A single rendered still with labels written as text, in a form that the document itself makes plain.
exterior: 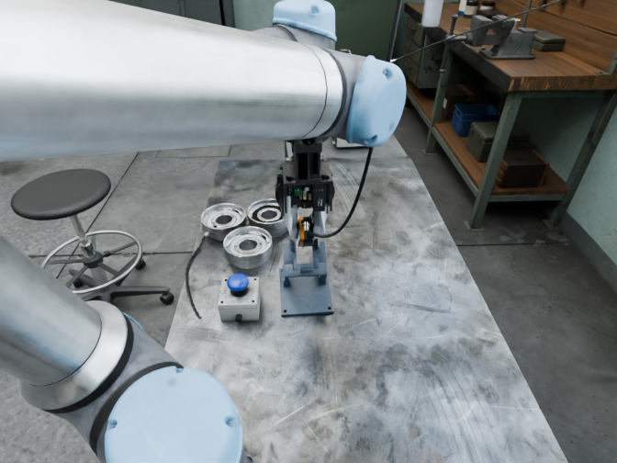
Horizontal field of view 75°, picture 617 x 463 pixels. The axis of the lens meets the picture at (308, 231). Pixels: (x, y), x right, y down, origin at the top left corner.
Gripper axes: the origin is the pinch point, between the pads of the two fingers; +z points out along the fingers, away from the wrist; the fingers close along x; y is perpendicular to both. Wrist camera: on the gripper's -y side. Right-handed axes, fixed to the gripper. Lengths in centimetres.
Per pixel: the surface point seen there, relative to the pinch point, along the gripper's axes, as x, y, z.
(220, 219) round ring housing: -18.5, -24.2, 14.1
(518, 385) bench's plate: 32.3, 23.4, 15.9
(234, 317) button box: -13.6, 6.2, 14.7
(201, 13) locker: -54, -287, 12
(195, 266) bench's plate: -23.0, -9.6, 15.9
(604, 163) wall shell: 155, -104, 50
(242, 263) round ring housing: -12.5, -7.3, 13.6
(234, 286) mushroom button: -13.0, 4.3, 8.6
